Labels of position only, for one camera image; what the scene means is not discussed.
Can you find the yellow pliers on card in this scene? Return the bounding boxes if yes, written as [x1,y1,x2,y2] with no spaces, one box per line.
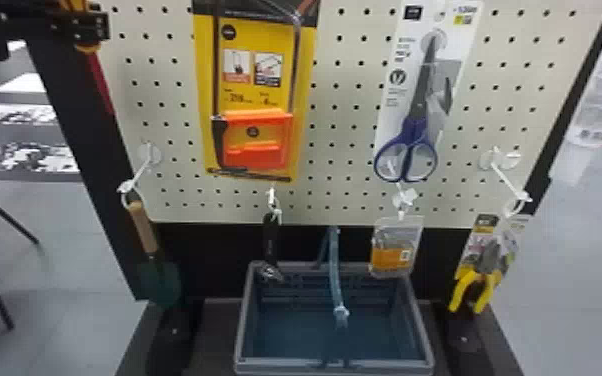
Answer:
[447,211,534,316]

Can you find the black wrench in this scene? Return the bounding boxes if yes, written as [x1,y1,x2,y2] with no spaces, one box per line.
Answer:
[257,209,286,284]

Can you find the clear packet with orange label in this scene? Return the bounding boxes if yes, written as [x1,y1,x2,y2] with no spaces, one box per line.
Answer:
[368,214,426,279]

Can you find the hacksaw on yellow card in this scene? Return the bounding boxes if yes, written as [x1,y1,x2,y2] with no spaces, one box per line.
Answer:
[191,0,323,184]

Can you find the blue scissors on white card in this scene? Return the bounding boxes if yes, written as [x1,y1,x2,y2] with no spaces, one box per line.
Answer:
[372,0,484,185]

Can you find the white pegboard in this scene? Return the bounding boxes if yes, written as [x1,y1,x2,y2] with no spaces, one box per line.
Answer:
[26,0,602,376]

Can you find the blue basket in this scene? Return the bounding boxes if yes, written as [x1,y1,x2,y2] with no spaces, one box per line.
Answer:
[233,225,437,376]

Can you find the green trowel with wooden handle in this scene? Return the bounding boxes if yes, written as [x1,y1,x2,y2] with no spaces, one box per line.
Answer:
[116,179,185,309]

